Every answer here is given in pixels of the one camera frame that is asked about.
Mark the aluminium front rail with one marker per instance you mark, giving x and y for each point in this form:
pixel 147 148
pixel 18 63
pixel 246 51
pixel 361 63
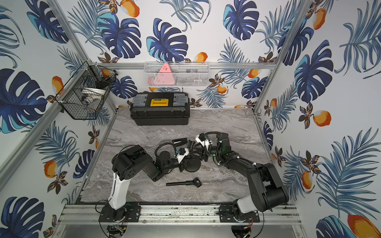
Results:
pixel 212 214

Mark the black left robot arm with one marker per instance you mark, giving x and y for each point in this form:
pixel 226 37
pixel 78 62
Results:
pixel 131 160

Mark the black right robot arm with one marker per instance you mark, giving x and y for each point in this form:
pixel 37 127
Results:
pixel 266 188

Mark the black round stand base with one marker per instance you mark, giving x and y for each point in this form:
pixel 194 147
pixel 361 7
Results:
pixel 192 165

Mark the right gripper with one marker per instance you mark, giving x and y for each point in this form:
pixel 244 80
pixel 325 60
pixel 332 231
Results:
pixel 205 154

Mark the white mesh wall basket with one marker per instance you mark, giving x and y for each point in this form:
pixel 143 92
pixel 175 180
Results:
pixel 186 73

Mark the black wire basket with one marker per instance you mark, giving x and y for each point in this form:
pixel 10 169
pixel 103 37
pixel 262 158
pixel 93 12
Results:
pixel 88 90

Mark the pink triangular object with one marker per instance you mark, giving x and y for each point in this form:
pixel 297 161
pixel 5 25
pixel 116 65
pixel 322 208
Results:
pixel 162 78

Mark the black plastic toolbox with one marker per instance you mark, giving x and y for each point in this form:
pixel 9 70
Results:
pixel 160 109

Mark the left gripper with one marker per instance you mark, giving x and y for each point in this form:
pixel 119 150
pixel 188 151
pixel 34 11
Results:
pixel 184 156

